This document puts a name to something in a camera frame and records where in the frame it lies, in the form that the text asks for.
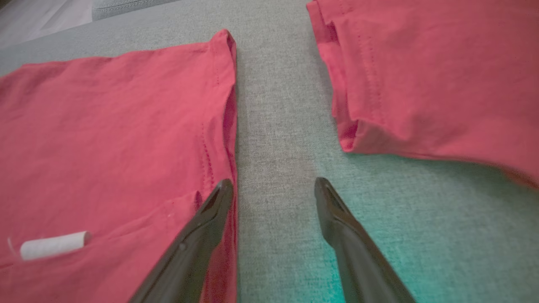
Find red white striped jersey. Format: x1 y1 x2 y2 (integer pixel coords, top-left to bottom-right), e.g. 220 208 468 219
0 29 238 303

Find large grey sofa seat cushion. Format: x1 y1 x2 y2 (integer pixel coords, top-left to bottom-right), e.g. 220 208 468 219
0 0 539 303

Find red shorts with white stripes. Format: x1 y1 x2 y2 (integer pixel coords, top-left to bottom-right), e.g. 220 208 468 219
306 0 539 190

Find small grey sofa cushion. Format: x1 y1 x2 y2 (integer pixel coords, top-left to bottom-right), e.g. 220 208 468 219
92 0 181 21

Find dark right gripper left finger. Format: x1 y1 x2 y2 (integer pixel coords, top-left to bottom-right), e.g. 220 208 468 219
128 178 234 303

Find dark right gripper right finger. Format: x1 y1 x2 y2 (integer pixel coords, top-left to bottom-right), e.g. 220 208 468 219
314 177 417 303

